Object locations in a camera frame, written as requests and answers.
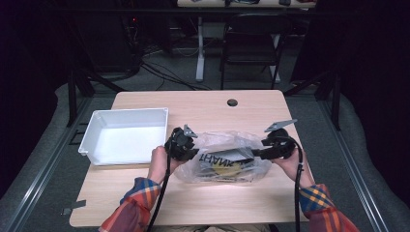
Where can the white desk leg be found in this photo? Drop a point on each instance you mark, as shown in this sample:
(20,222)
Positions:
(200,48)

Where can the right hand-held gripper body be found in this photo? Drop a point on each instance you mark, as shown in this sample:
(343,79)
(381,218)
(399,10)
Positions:
(280,145)

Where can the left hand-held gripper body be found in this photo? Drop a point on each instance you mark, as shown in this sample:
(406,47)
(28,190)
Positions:
(179,143)

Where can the aluminium floor rail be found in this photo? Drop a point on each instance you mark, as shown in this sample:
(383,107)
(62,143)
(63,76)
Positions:
(42,167)
(354,167)

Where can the clear smiley plastic bag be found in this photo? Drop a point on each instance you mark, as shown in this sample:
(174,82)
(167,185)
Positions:
(222,141)

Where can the grey tape strip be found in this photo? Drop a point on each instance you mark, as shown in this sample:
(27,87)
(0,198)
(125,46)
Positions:
(74,207)

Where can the round black table grommet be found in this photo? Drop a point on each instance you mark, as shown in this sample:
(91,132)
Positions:
(232,102)

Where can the dark grey packet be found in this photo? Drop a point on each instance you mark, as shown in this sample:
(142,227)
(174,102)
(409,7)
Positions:
(230,154)

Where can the person's right hand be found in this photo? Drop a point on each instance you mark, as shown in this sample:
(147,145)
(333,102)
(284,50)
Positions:
(293,167)

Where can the white plastic bin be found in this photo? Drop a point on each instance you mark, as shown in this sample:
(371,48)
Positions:
(129,141)

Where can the black folding chair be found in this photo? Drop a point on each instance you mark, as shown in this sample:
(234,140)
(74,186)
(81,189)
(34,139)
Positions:
(251,35)

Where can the person's left hand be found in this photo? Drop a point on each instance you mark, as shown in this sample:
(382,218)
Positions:
(159,164)

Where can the black metal stand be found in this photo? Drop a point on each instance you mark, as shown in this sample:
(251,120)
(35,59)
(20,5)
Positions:
(72,96)
(335,100)

